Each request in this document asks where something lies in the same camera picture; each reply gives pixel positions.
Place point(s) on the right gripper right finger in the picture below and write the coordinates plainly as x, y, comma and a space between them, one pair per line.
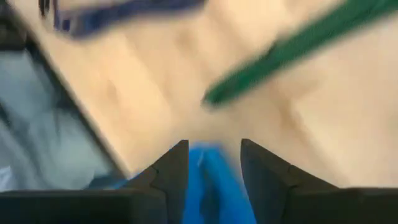
264, 177

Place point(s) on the blue plastic tray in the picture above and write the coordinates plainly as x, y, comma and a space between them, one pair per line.
214, 186

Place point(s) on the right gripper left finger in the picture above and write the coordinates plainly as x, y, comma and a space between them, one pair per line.
174, 174

